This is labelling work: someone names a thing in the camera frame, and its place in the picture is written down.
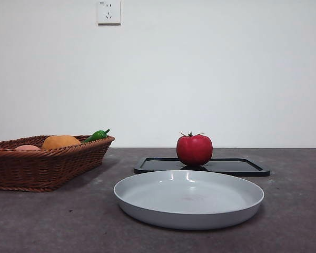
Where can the black rectangular tray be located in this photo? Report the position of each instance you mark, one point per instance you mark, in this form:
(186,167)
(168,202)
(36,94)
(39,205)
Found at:
(239,166)

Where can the grey round plate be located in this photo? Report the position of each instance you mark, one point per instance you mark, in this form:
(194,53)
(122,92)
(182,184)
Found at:
(189,210)

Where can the green chili pepper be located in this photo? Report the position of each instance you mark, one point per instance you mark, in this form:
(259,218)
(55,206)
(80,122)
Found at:
(94,136)

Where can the pink peach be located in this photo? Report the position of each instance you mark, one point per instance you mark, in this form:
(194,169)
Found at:
(27,147)

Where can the red tomato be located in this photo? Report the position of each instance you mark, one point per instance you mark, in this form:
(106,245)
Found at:
(195,150)

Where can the white wall socket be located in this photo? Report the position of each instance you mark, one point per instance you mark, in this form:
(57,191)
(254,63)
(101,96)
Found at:
(109,13)

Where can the orange round fruit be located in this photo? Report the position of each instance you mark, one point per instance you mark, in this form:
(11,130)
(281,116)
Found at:
(60,141)

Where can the brown wicker basket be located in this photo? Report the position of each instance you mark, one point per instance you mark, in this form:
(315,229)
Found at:
(42,168)

